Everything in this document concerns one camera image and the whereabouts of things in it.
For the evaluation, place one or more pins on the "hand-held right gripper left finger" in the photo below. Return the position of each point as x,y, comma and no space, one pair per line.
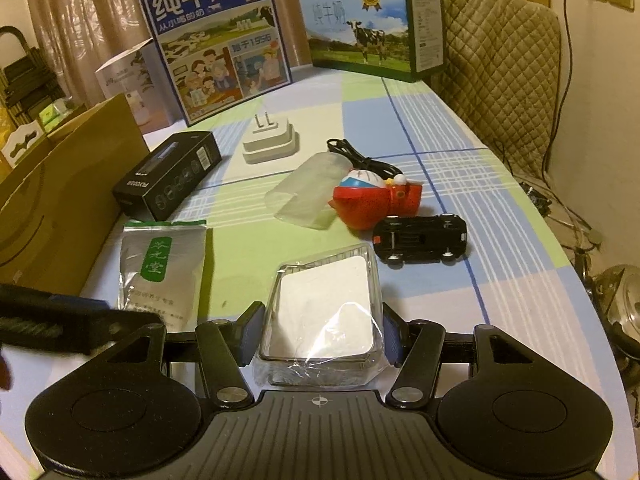
252,332

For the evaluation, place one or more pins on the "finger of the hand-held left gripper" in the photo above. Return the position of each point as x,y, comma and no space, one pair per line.
75,327
45,294

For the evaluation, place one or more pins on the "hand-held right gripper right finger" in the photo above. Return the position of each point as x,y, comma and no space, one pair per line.
392,335

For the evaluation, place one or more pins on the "clear plastic box white insert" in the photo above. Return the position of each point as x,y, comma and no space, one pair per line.
325,310

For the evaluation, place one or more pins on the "brown cardboard box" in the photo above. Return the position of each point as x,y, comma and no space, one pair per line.
65,195

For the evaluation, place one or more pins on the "Doraemon toy figure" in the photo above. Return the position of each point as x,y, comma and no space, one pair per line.
372,200

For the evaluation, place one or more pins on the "black shaver box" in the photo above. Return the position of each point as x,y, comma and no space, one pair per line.
170,175

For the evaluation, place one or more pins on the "black toy car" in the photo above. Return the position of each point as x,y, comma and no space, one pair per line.
422,237

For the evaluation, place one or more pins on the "silver pouch green label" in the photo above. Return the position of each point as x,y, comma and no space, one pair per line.
160,265

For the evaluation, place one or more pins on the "white wooden chair back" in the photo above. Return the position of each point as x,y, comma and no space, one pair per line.
22,142

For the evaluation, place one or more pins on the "stack of green tissue packs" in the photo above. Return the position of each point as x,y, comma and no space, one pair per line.
60,112

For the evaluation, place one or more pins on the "white charger plug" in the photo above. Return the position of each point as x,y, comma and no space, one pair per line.
270,142

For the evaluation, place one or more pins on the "metal pot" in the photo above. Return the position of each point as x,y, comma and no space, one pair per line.
617,310

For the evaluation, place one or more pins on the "white appliance box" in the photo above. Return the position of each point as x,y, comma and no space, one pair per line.
130,80

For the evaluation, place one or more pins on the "beige quilted chair cover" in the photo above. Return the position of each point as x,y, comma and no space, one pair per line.
495,70

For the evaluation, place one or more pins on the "brown patterned curtain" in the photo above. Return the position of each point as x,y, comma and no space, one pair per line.
100,5

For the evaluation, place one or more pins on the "blue cartoon print milk carton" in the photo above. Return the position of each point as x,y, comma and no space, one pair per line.
220,40

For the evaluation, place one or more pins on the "light blue cow milk carton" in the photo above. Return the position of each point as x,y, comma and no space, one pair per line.
360,30

